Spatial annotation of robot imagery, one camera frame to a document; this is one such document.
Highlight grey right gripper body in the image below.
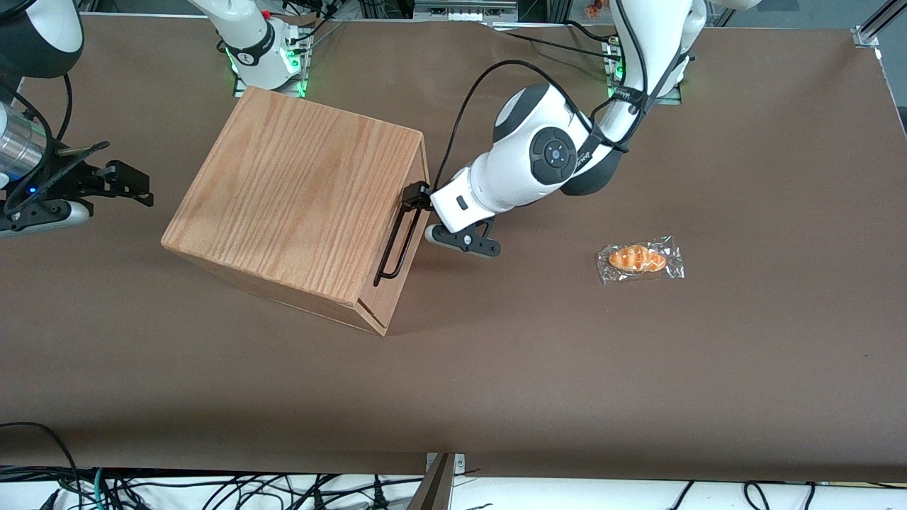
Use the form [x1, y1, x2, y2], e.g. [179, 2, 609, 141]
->
[0, 105, 57, 189]

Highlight black metal drawer handle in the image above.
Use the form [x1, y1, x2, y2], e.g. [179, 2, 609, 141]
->
[373, 202, 420, 288]

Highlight wooden drawer front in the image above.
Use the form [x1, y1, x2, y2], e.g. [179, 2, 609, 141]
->
[356, 132, 433, 336]

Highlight wooden drawer cabinet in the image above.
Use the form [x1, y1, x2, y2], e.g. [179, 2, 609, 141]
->
[161, 86, 433, 336]

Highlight plastic wrapped bread roll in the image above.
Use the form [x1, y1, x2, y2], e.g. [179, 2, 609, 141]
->
[597, 236, 686, 285]

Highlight grey equipment box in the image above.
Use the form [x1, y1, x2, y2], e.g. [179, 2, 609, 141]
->
[413, 0, 518, 22]

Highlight table cover sheet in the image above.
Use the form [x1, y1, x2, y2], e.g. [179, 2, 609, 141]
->
[0, 14, 907, 484]

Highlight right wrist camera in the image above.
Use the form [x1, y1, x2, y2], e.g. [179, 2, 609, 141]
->
[0, 200, 91, 238]

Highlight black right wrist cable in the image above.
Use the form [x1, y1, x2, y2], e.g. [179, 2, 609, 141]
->
[0, 71, 111, 213]

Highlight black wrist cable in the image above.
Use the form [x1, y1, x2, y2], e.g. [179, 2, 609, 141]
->
[432, 0, 692, 191]
[0, 71, 111, 213]

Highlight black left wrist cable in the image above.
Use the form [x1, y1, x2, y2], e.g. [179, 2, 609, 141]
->
[432, 0, 692, 191]

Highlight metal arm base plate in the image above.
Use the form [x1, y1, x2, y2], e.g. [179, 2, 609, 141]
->
[606, 39, 683, 106]
[232, 28, 314, 98]

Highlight long black table cable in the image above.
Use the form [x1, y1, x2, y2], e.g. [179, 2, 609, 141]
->
[489, 27, 624, 61]

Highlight black cable bundle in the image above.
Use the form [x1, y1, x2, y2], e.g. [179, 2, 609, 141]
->
[273, 0, 348, 43]

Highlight short black table cable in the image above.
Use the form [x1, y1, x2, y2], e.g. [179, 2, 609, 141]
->
[565, 19, 624, 45]

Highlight looped black cable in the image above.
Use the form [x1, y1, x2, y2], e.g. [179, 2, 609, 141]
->
[0, 422, 82, 510]

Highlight dark camera post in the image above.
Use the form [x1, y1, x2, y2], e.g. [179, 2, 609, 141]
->
[405, 453, 456, 510]

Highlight tangled black cables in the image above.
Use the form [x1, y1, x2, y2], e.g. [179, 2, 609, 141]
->
[0, 466, 426, 510]

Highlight aluminium frame profile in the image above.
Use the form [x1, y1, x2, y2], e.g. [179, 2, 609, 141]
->
[852, 0, 907, 49]

